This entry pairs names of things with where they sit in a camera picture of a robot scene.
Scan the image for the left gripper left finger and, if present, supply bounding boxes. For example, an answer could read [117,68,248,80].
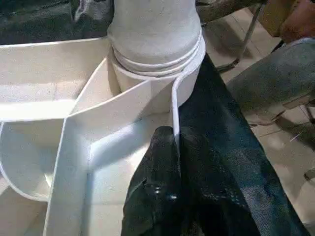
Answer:
[122,126,184,236]

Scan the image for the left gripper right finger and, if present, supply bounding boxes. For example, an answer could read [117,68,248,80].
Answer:
[177,129,262,236]

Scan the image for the white plastic table top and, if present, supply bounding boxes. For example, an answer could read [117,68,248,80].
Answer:
[0,36,208,236]

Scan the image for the white plastic table leg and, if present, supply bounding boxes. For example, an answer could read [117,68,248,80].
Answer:
[106,0,203,75]

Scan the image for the black mat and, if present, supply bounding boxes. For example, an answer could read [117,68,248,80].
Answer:
[0,0,311,236]

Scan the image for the brown cardboard box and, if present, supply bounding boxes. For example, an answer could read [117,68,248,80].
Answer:
[259,0,315,44]

